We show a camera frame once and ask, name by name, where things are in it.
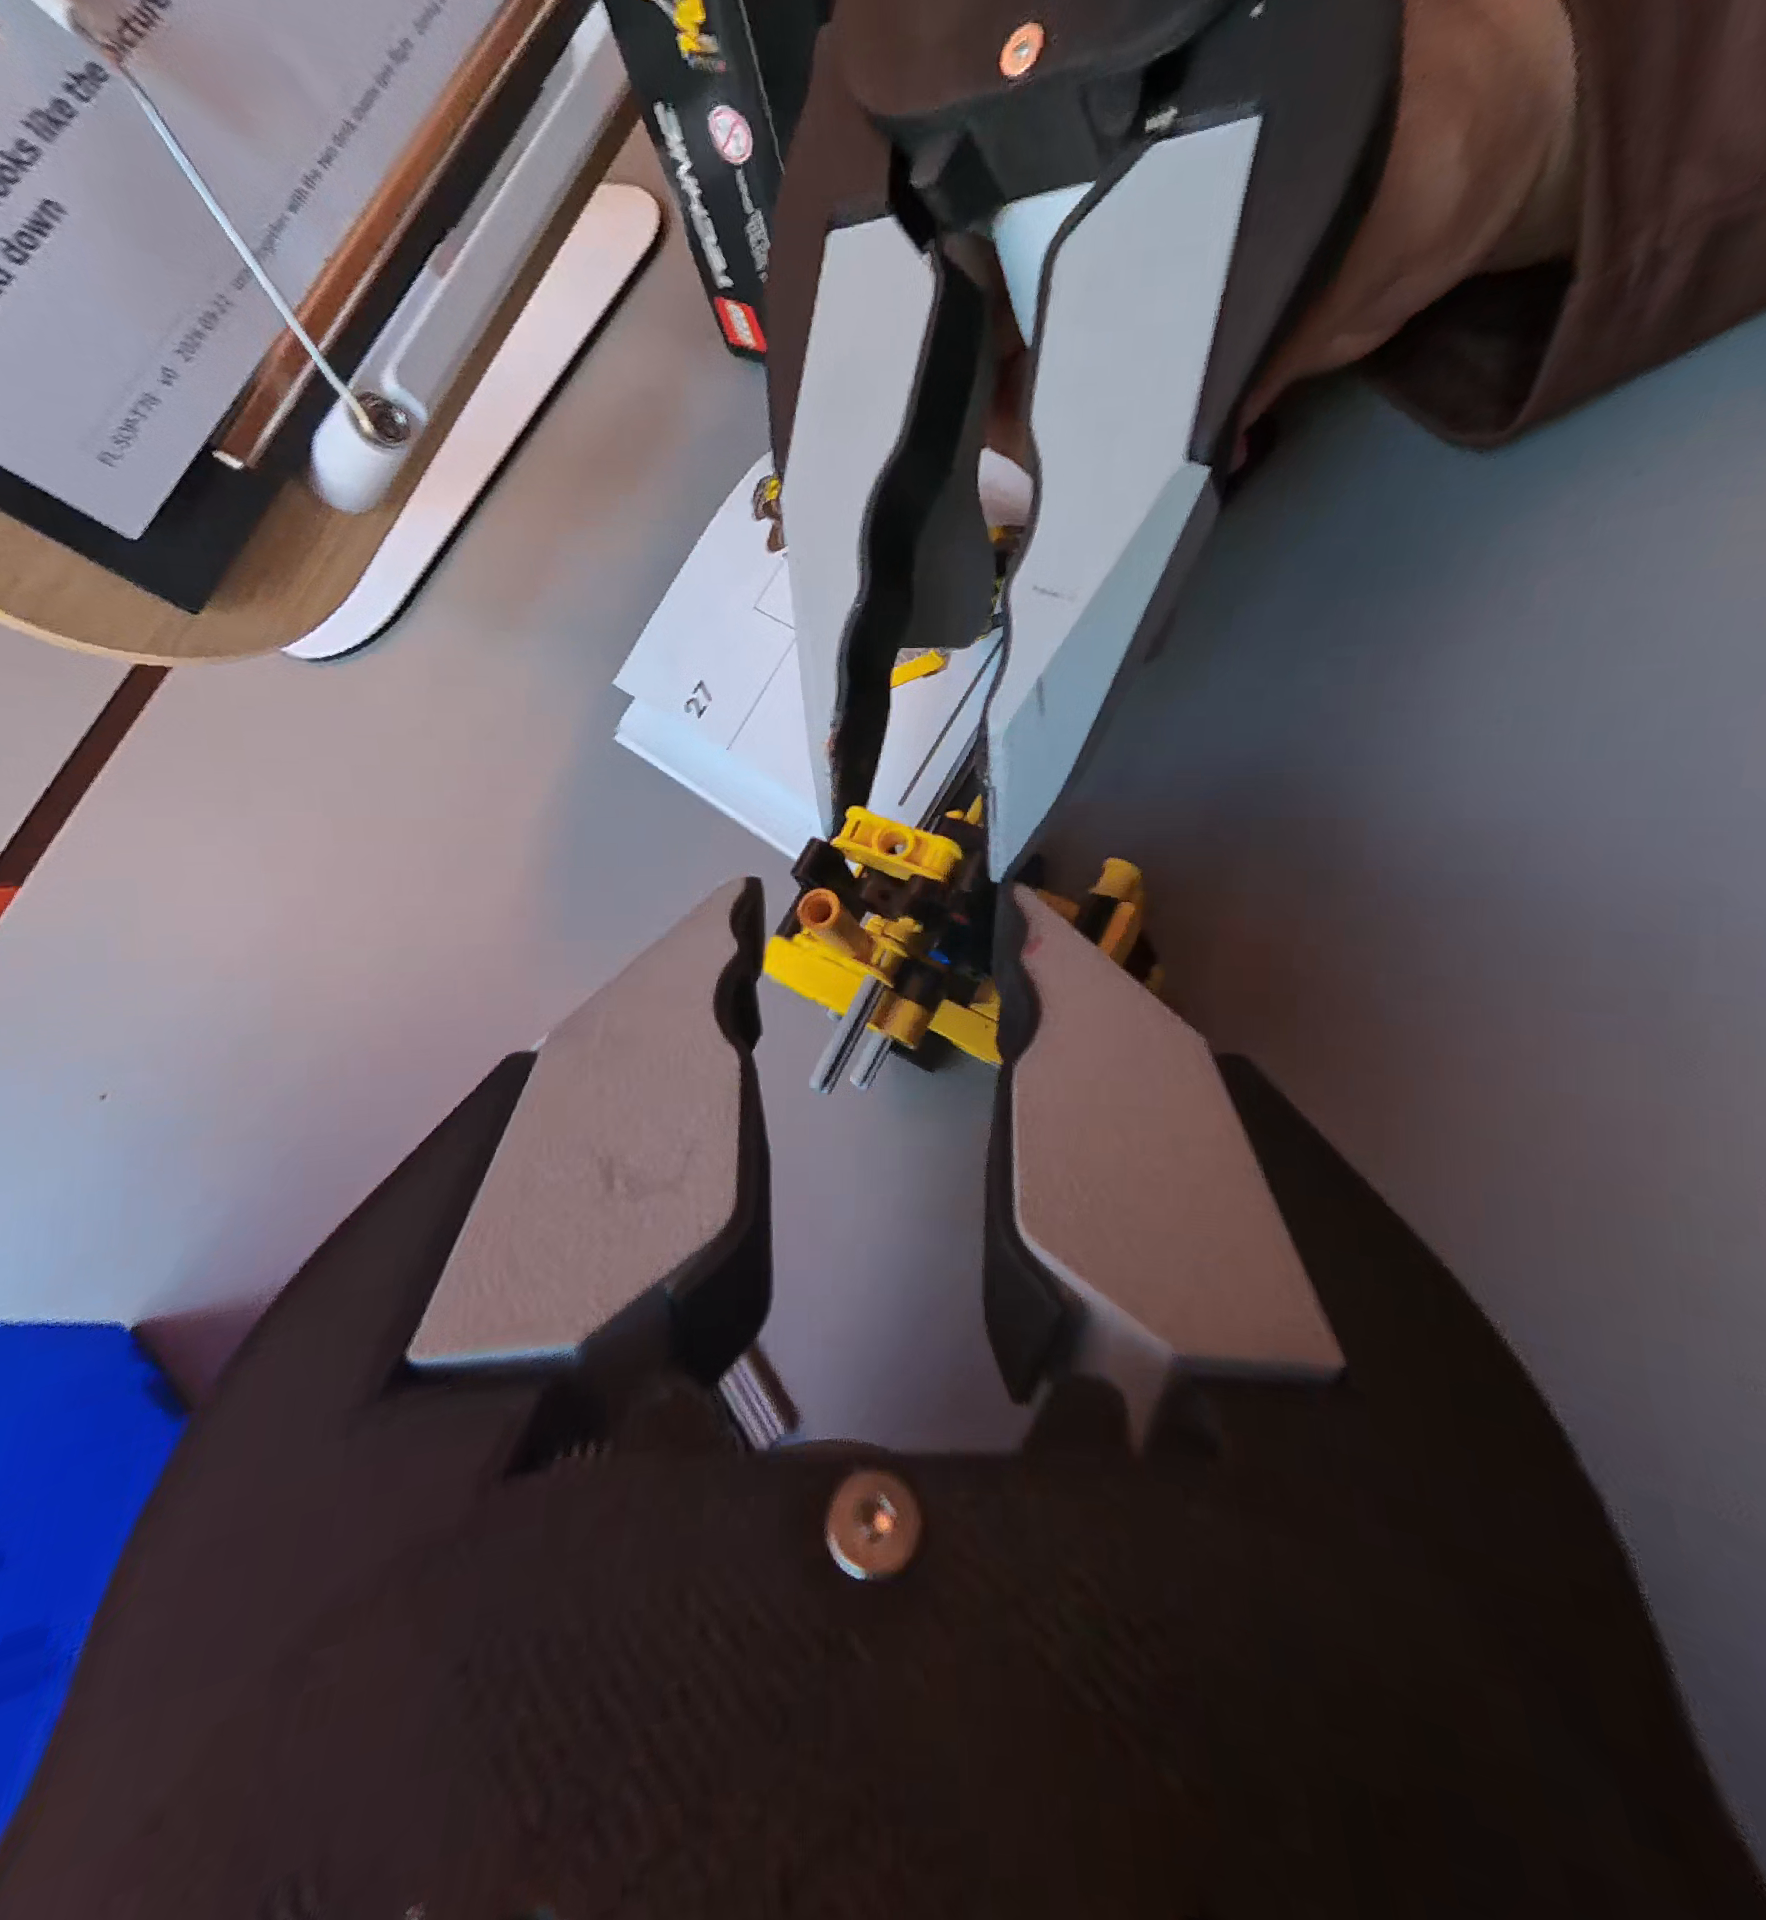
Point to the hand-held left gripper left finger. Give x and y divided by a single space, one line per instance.
582 1186

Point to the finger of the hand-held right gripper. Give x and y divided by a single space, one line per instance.
854 449
1124 449

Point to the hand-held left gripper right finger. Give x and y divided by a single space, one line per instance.
1151 1186

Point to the yellow black lego model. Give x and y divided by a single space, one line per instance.
897 938

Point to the person's right forearm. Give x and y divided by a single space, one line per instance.
1707 152

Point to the black lego box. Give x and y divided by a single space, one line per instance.
698 164

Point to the lego instruction booklet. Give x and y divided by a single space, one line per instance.
717 661

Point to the person's right hand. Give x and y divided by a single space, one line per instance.
1466 179

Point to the white metal stand base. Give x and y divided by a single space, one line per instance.
523 374

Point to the blue plastic bin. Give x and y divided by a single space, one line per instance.
15 1577

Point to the wooden book stand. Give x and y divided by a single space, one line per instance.
117 601

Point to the printed paper sheet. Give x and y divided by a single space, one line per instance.
89 283

